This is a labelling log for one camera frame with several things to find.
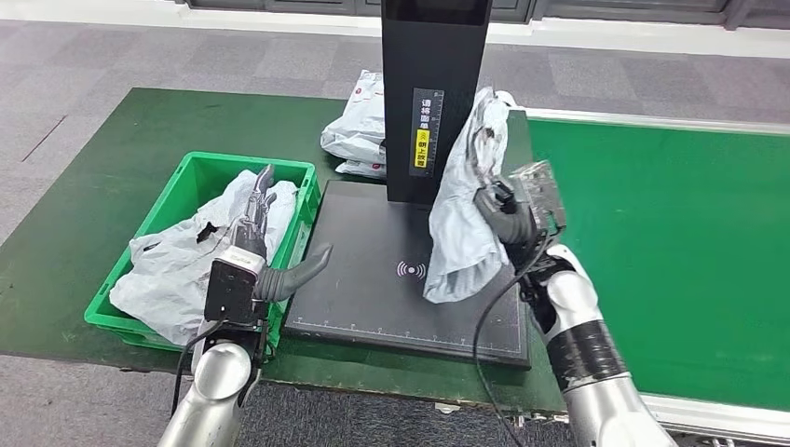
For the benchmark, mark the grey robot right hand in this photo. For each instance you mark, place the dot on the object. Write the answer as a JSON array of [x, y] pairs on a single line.
[[506, 222]]

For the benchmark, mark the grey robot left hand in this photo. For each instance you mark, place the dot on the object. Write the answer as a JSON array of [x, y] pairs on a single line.
[[281, 281]]

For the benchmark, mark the white parcel bag red print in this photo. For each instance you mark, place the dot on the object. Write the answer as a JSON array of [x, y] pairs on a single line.
[[460, 228]]

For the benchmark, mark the plain grey-white parcel bag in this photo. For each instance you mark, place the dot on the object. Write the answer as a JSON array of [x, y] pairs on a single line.
[[173, 277]]

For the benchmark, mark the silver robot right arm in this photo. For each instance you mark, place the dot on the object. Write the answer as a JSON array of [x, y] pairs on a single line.
[[586, 358]]

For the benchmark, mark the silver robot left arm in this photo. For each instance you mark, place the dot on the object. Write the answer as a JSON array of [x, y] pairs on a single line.
[[213, 388]]

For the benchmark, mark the white conveyor roller end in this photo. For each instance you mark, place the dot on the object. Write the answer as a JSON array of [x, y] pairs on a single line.
[[507, 98]]

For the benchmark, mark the flat white spare parcel bag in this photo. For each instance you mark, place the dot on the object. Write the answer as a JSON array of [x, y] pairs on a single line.
[[364, 168]]

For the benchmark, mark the bright green conveyor belt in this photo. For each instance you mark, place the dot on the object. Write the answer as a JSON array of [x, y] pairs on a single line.
[[666, 247]]

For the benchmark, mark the large grey-white spare parcel bag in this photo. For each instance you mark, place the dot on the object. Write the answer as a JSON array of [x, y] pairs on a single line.
[[364, 123]]

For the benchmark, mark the black inbound scanner machine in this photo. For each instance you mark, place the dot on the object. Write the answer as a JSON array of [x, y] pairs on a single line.
[[426, 62]]

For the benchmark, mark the green plastic crate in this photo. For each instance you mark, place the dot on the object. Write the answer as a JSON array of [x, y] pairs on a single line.
[[185, 179]]

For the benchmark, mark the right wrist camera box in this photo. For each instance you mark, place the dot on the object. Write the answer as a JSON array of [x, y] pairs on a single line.
[[540, 191]]

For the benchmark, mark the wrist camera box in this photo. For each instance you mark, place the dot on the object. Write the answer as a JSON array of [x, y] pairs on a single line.
[[231, 287], [540, 191]]

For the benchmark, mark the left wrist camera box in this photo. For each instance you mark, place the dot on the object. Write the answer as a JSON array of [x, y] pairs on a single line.
[[231, 287]]

